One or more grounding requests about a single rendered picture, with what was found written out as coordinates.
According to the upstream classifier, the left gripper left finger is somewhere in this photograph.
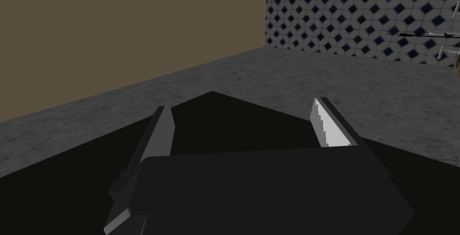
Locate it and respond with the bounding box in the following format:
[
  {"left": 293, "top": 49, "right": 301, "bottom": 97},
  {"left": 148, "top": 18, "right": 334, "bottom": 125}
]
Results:
[{"left": 124, "top": 105, "right": 176, "bottom": 175}]

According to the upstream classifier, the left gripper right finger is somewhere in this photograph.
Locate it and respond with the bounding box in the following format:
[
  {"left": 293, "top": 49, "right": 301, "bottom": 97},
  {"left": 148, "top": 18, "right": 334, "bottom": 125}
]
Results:
[{"left": 309, "top": 96, "right": 360, "bottom": 148}]

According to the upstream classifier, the white wall rack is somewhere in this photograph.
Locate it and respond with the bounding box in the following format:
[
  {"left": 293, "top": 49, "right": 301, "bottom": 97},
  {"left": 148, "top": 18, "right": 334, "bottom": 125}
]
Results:
[{"left": 386, "top": 0, "right": 460, "bottom": 62}]

